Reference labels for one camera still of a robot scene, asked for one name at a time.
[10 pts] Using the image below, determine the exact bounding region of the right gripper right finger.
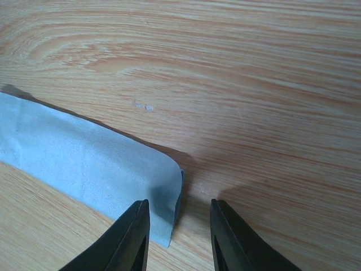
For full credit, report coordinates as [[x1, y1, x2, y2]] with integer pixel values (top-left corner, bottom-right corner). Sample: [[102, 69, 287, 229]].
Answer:
[[210, 199, 300, 270]]

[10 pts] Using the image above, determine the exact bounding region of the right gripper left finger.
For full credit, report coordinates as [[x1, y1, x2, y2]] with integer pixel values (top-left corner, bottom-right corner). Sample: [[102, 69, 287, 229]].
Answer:
[[61, 199, 150, 271]]

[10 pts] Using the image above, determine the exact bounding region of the blue cleaning cloth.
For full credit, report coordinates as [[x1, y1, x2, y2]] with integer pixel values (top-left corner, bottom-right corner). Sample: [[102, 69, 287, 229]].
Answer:
[[1, 93, 183, 247]]

